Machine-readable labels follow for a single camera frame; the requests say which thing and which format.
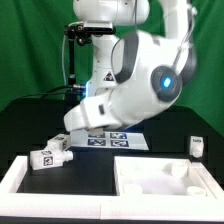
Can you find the white square tabletop part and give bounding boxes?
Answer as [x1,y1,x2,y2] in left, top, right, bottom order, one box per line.
[114,156,214,198]

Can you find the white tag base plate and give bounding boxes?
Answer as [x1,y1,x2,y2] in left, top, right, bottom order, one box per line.
[70,130,148,150]

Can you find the black camera on stand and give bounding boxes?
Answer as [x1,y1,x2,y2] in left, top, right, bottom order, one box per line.
[62,21,118,97]

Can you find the white U-shaped obstacle fence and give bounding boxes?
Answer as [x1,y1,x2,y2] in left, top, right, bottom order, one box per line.
[0,156,224,222]

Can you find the black cables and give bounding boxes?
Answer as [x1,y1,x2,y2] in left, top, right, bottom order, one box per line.
[0,84,88,113]

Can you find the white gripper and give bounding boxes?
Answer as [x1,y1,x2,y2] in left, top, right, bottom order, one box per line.
[64,92,122,132]

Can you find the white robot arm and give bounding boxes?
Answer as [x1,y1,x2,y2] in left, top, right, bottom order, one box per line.
[64,0,197,133]

